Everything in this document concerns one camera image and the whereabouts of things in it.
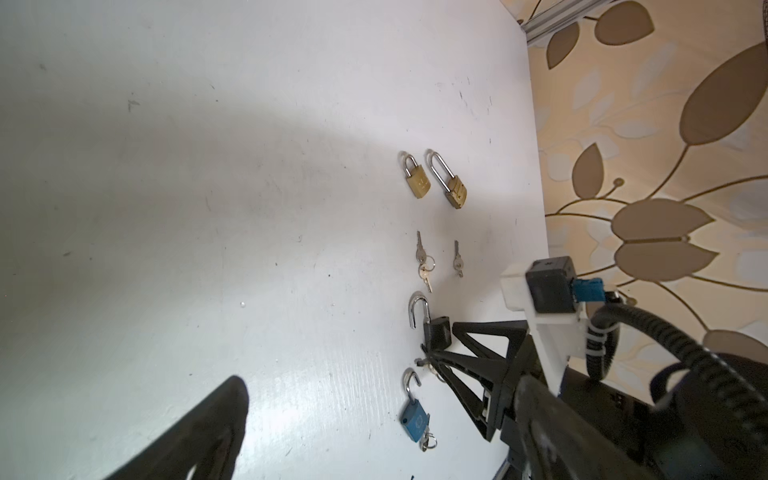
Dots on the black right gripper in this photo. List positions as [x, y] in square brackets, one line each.
[486, 381]

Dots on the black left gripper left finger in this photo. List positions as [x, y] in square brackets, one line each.
[204, 444]

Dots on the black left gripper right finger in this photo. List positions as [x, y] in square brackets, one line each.
[559, 444]

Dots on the black padlock with keys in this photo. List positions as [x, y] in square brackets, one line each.
[436, 330]

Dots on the brass padlock with key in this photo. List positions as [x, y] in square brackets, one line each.
[453, 187]

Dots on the small brass padlock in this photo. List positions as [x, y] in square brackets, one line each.
[415, 175]

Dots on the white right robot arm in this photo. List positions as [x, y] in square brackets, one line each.
[685, 433]

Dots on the loose single silver key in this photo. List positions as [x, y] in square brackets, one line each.
[458, 263]

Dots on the loose silver key pair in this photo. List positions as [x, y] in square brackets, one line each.
[422, 258]

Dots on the blue padlock with keys right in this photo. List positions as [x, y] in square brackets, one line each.
[414, 419]

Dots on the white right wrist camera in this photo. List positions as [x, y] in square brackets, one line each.
[553, 300]

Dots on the aluminium frame profile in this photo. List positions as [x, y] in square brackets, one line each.
[560, 15]

